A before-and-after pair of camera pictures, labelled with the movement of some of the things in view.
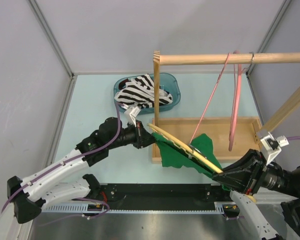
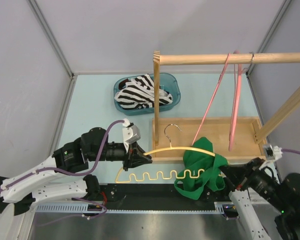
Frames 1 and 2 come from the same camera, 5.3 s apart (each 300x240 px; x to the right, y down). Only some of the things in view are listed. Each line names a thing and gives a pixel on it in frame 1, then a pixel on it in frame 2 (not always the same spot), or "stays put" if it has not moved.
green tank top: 202,146 → 194,160
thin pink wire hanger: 209,100 stays put
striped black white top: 140,91 stays put
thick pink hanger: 234,114 stays put
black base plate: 163,196 stays put
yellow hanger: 166,134 → 163,149
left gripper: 143,137 → 135,155
